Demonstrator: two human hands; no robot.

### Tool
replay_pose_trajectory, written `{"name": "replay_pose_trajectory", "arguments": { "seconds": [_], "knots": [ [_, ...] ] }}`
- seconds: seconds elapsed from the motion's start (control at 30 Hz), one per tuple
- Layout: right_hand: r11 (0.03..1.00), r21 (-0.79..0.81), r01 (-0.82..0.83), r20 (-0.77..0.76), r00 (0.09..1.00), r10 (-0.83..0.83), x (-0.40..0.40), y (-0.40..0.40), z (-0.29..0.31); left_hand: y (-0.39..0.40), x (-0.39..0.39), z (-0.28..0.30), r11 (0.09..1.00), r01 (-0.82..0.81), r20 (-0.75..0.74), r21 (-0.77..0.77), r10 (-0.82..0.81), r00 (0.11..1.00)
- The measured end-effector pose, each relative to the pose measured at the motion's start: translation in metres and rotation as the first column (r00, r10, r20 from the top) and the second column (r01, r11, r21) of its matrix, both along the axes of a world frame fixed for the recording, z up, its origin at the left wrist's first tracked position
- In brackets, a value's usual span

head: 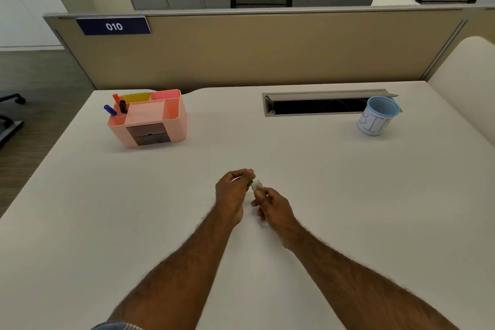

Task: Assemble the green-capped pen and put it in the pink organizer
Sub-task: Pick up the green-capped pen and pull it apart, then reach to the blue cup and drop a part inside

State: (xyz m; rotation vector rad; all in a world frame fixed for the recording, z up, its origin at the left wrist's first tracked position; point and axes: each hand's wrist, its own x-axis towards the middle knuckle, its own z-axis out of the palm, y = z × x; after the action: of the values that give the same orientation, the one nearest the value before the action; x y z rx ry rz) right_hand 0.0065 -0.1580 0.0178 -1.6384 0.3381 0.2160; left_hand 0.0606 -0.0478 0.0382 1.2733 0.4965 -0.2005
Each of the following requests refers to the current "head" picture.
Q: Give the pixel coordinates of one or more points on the person's right hand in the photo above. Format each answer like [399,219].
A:
[279,213]

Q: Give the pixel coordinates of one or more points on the person's left hand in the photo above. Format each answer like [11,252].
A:
[228,198]

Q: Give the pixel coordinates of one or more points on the person's right thumb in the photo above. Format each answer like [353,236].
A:
[269,193]

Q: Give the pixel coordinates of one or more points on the person's left thumb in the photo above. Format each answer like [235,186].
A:
[245,186]

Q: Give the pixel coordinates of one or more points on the clear marker cap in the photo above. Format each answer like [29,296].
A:
[258,186]

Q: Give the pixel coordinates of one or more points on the person's left forearm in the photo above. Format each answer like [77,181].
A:
[181,271]

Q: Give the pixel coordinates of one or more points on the person's right forearm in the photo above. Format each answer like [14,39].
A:
[355,283]

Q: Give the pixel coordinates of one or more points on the pink desk organizer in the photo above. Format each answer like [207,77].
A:
[151,121]

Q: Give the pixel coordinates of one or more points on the blue cup with paper label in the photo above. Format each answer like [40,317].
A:
[377,117]

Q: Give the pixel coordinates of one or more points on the beige desk partition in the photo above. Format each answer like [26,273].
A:
[251,51]

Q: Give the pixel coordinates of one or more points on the yellow sticky note pad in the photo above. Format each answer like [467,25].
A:
[136,97]

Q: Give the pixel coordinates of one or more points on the black marker pen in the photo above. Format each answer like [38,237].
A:
[123,106]

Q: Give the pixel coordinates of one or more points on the blue marker pen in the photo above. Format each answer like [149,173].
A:
[110,109]

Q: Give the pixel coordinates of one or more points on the red marker pen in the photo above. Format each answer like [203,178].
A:
[116,98]

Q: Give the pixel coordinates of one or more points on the blue denim sleeve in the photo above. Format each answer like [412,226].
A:
[116,326]

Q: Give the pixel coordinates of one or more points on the blue number sign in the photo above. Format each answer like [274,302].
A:
[113,26]

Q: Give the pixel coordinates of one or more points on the white side partition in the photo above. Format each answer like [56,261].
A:
[466,74]

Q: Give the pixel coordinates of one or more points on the black chair base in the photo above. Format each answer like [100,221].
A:
[9,117]

